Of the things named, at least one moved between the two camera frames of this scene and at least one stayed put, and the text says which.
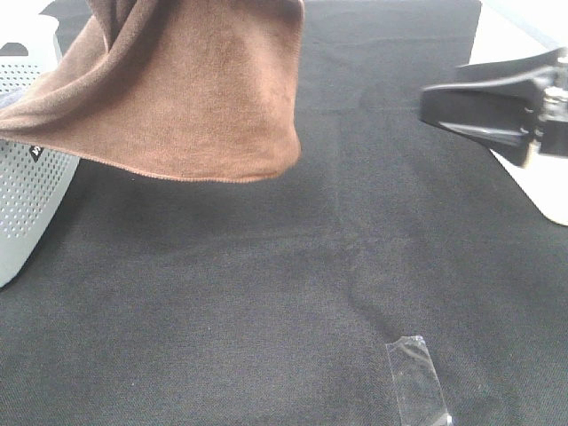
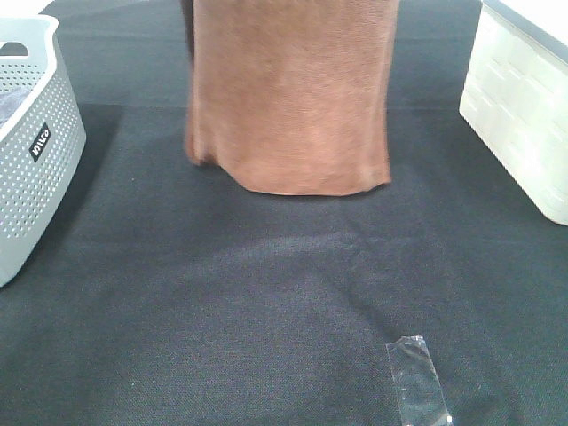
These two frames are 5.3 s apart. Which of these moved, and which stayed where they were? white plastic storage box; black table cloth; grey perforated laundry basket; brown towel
Moved: brown towel
Stayed: black table cloth; white plastic storage box; grey perforated laundry basket
